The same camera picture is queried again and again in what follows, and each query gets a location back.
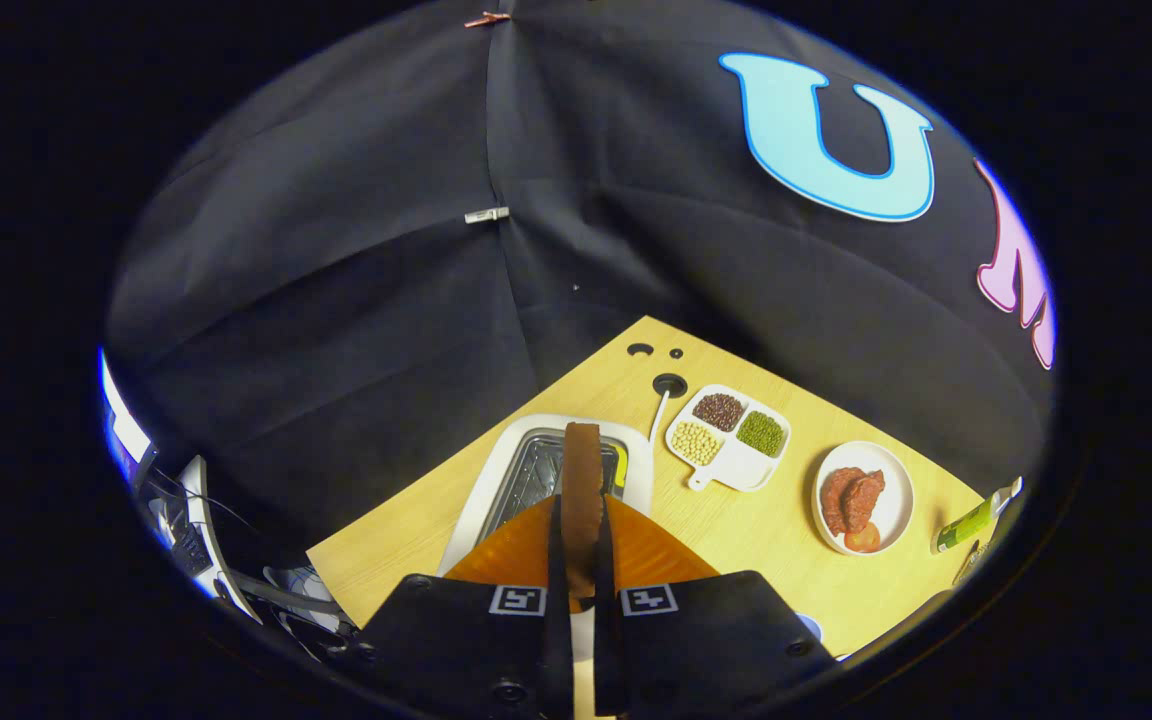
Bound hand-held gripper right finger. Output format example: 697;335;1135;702
591;495;837;720

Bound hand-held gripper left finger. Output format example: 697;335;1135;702
351;493;577;720

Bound browned toast slice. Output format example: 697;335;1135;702
561;422;605;601

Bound white toaster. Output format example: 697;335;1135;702
436;414;655;579

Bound white divided bean dish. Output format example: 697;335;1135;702
664;384;792;493

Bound brown meat slices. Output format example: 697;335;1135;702
820;466;886;535

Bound white round plate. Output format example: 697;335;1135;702
812;441;915;557

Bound white curved bar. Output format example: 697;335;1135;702
179;455;262;623

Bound green label plastic bottle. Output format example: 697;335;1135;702
930;478;1024;554

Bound black backdrop cloth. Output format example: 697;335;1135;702
104;0;1057;561

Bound bright computer screen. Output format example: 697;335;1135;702
99;350;154;486

